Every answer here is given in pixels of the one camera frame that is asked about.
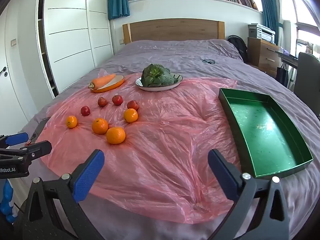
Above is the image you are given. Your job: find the orange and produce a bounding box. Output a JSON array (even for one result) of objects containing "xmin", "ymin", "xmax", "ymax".
[
  {"xmin": 123, "ymin": 108, "xmax": 138, "ymax": 123},
  {"xmin": 66, "ymin": 115, "xmax": 78, "ymax": 129},
  {"xmin": 106, "ymin": 127, "xmax": 126, "ymax": 145},
  {"xmin": 92, "ymin": 118, "xmax": 109, "ymax": 135}
]

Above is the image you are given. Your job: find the orange oval dish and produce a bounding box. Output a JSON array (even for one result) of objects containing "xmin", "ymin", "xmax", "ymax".
[{"xmin": 90, "ymin": 75, "xmax": 125, "ymax": 93}]

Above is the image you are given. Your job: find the black phone with red case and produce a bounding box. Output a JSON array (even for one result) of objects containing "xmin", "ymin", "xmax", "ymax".
[{"xmin": 32, "ymin": 117, "xmax": 52, "ymax": 142}]

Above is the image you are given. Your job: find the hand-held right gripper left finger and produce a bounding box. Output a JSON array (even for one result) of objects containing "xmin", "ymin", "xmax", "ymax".
[{"xmin": 14, "ymin": 149, "xmax": 105, "ymax": 240}]

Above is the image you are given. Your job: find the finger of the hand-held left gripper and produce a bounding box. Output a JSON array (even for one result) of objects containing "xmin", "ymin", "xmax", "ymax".
[
  {"xmin": 0, "ymin": 132, "xmax": 29, "ymax": 148},
  {"xmin": 0, "ymin": 141, "xmax": 52, "ymax": 162}
]

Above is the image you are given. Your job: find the person's left hand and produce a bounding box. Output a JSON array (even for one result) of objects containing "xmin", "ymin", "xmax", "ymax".
[{"xmin": 0, "ymin": 180, "xmax": 18, "ymax": 223}]

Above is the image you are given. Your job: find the grey chair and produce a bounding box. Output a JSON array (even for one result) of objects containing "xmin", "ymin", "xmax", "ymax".
[{"xmin": 293, "ymin": 52, "xmax": 320, "ymax": 117}]

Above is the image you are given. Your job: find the pink plastic sheet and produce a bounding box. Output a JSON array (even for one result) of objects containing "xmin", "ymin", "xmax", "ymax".
[{"xmin": 37, "ymin": 69, "xmax": 253, "ymax": 224}]

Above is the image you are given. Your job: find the white printer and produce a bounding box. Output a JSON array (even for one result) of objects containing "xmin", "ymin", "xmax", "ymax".
[{"xmin": 248, "ymin": 23, "xmax": 276, "ymax": 43}]

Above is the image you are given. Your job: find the wooden dresser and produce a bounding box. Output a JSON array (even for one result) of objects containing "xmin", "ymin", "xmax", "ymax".
[{"xmin": 247, "ymin": 37, "xmax": 282, "ymax": 78}]

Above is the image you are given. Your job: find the white wardrobe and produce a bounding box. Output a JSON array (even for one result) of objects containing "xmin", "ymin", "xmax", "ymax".
[{"xmin": 36, "ymin": 0, "xmax": 114, "ymax": 98}]

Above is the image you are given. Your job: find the black bag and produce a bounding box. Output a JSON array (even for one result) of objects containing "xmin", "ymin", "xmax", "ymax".
[{"xmin": 276, "ymin": 62, "xmax": 290, "ymax": 87}]

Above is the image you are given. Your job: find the white round plate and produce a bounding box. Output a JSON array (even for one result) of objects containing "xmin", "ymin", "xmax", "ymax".
[{"xmin": 135, "ymin": 74, "xmax": 183, "ymax": 92}]

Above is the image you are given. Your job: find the green rectangular tray box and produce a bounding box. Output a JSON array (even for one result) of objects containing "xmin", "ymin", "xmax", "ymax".
[{"xmin": 218, "ymin": 88, "xmax": 314, "ymax": 179}]

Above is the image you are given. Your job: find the black backpack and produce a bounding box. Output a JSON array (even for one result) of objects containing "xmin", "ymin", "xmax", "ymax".
[{"xmin": 227, "ymin": 35, "xmax": 248, "ymax": 63}]

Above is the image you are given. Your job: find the wooden headboard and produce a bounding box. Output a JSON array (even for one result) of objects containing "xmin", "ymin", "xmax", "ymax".
[{"xmin": 122, "ymin": 19, "xmax": 225, "ymax": 45}]

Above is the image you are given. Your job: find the green leafy vegetable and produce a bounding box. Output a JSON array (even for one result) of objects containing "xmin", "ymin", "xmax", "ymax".
[{"xmin": 140, "ymin": 64, "xmax": 178, "ymax": 88}]

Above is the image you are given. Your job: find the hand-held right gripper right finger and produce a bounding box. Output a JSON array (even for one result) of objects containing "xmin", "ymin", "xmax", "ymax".
[{"xmin": 208, "ymin": 149, "xmax": 293, "ymax": 240}]

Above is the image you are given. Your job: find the carrot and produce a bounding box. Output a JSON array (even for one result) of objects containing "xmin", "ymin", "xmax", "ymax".
[{"xmin": 88, "ymin": 74, "xmax": 117, "ymax": 90}]

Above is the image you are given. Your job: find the white door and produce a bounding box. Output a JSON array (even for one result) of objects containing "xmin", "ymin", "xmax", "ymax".
[{"xmin": 0, "ymin": 5, "xmax": 38, "ymax": 130}]

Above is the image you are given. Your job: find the desk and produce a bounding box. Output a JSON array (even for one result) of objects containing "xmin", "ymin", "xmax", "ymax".
[{"xmin": 275, "ymin": 51, "xmax": 299, "ymax": 68}]

